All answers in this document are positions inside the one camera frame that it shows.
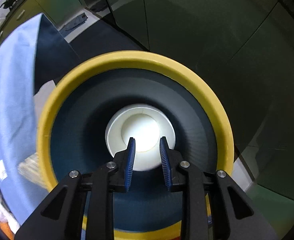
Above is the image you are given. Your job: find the white paper cup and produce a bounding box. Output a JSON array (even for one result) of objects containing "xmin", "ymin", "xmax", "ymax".
[{"xmin": 105, "ymin": 104, "xmax": 176, "ymax": 172}]

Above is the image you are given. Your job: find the yellow-rimmed dark trash bin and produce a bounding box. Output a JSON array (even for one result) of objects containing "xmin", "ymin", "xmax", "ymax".
[{"xmin": 37, "ymin": 50, "xmax": 234, "ymax": 239}]

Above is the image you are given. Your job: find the white striped cloth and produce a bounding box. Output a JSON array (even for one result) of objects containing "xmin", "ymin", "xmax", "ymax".
[{"xmin": 18, "ymin": 152, "xmax": 46, "ymax": 189}]

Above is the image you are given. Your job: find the light blue tablecloth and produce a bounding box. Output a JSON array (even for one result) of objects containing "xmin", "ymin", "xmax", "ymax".
[{"xmin": 0, "ymin": 14, "xmax": 45, "ymax": 224}]

